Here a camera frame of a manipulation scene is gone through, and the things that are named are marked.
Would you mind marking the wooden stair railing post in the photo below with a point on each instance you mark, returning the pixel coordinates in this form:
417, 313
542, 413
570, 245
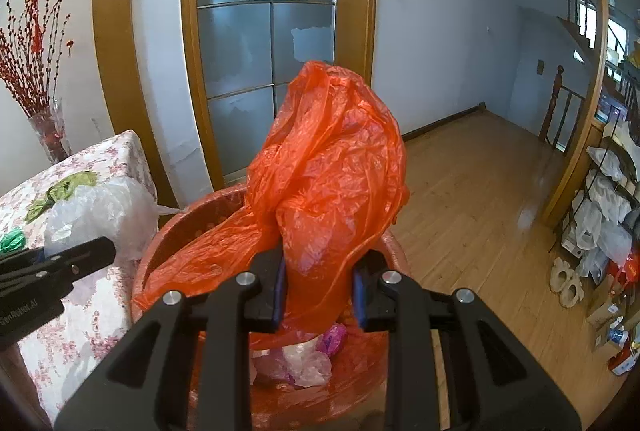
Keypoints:
556, 101

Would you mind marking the staircase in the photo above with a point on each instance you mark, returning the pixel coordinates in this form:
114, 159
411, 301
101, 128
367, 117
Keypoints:
580, 26

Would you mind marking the brown cardboard box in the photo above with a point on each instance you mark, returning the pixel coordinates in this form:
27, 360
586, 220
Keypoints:
602, 343
602, 311

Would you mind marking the glass vase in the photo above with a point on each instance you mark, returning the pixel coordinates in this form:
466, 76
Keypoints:
47, 136

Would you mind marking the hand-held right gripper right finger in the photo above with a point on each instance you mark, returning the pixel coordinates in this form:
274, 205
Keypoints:
360, 301

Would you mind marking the red white box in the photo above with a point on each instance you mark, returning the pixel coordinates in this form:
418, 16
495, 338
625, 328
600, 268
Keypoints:
625, 361

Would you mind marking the red shopping bag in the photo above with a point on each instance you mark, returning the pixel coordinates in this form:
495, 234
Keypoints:
627, 266

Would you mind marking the pink plastic bag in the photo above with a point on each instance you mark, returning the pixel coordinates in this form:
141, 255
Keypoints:
335, 338

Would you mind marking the orange bin liner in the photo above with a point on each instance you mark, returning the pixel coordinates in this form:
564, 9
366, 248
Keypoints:
165, 296

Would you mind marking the wooden door frame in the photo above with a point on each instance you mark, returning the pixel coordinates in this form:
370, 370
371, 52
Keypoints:
361, 11

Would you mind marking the wooden doorway frame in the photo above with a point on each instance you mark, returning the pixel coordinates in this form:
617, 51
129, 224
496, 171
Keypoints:
575, 161

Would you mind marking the red decorative branches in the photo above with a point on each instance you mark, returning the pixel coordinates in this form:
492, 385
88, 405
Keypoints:
25, 76

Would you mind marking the olive green plastic bag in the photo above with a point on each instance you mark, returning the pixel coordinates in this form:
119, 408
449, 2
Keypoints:
65, 188

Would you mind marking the frosted glass door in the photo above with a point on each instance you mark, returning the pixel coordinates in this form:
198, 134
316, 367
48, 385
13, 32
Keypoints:
240, 46

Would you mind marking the floral tablecloth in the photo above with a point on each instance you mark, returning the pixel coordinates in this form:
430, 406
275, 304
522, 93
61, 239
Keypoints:
85, 326

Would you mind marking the plastic lattice waste basket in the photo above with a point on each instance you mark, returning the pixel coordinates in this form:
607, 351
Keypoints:
175, 231

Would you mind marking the wooden wall trim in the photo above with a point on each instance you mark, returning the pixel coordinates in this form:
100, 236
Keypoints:
112, 61

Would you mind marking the bright green plastic bag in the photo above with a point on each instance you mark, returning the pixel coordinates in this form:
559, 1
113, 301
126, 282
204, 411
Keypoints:
11, 242

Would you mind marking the blue white bottle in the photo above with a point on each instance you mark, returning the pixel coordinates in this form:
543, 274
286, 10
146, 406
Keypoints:
619, 333

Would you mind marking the orange plastic bag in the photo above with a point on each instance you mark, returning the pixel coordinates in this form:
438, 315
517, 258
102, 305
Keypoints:
330, 171

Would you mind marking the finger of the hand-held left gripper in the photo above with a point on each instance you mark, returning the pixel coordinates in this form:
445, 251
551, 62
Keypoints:
75, 258

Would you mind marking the metal rack with bags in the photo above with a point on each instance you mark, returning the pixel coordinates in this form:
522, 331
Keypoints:
605, 231

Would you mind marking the white plastic bag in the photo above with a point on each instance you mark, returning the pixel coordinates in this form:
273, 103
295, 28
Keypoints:
100, 211

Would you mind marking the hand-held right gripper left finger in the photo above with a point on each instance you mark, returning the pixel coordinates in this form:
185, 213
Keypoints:
280, 296

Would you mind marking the beige fluffy slipper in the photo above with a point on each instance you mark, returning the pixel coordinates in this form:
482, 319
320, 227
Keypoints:
560, 276
572, 293

